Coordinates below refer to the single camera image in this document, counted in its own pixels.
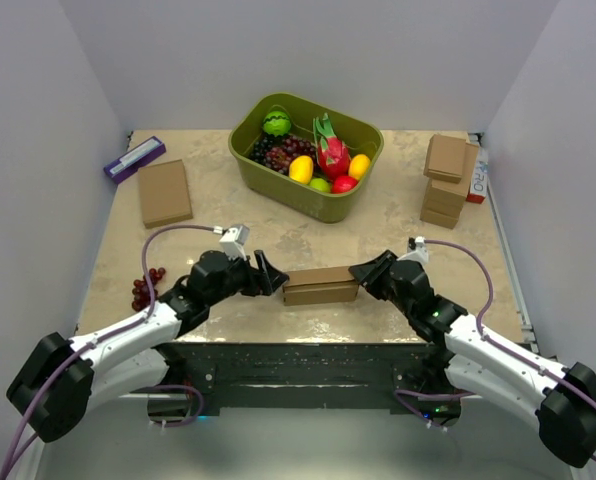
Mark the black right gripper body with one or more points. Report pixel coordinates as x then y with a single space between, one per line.
384 291

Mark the olive green plastic basin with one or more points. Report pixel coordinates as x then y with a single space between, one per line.
360 138

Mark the green toy lime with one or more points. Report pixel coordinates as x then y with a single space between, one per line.
320 184

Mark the red grapes on table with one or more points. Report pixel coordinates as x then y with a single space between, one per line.
140 289

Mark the stacked brown cardboard boxes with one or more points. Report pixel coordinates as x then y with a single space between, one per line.
449 166

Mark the flat brown cardboard box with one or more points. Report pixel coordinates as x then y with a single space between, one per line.
164 194

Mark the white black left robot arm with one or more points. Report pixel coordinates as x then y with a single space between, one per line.
63 378

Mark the purple white small box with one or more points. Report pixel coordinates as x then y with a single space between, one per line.
131 161

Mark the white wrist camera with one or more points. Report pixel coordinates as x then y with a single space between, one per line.
233 240
417 250

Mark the dark red toy grapes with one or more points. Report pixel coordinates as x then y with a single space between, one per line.
286 149

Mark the red toy dragon fruit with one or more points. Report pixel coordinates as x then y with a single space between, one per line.
333 156

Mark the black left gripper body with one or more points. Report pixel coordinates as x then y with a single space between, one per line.
240 278

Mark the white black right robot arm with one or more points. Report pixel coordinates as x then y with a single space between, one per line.
557 401

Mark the green toy watermelon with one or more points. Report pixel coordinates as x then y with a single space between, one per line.
276 123

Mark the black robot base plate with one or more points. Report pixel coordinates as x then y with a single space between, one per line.
397 377

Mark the dark blue toy grapes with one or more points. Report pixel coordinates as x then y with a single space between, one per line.
260 150

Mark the yellow orange toy mango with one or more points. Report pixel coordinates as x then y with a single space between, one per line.
358 166

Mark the brown cardboard box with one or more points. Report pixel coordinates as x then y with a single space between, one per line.
320 286
164 194

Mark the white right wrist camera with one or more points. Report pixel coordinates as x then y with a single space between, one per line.
417 250

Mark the red toy apple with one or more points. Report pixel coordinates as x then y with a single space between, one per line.
343 184

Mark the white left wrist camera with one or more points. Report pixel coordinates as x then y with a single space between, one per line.
233 240

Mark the white red box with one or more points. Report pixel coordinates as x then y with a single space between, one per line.
479 182

